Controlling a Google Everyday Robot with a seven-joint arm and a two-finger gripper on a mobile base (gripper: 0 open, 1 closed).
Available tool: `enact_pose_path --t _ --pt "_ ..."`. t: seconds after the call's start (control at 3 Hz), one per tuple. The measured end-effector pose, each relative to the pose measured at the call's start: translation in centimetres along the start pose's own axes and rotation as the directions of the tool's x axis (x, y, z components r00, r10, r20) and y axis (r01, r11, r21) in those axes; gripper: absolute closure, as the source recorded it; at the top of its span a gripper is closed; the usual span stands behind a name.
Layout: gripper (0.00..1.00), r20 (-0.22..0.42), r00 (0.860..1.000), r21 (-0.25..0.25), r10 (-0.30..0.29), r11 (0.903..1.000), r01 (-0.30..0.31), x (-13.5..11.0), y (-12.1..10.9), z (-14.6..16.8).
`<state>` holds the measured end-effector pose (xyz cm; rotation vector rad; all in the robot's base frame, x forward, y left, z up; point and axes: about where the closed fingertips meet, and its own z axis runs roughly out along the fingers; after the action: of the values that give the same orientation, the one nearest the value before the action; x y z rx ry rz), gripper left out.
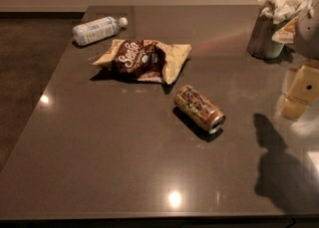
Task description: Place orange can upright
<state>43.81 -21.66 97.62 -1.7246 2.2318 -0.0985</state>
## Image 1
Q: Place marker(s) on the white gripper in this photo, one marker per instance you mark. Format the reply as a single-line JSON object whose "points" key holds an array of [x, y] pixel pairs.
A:
{"points": [[308, 38]]}

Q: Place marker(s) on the orange soda can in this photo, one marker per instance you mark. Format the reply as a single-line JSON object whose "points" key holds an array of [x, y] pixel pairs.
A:
{"points": [[199, 109]]}

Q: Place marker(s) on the metal cup holder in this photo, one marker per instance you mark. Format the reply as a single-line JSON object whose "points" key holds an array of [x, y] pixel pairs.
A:
{"points": [[260, 44]]}

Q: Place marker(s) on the brown chip bag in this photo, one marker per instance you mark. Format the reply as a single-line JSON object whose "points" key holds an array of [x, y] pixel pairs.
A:
{"points": [[145, 60]]}

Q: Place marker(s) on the clear plastic water bottle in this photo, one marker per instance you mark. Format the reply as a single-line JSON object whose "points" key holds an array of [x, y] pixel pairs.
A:
{"points": [[98, 30]]}

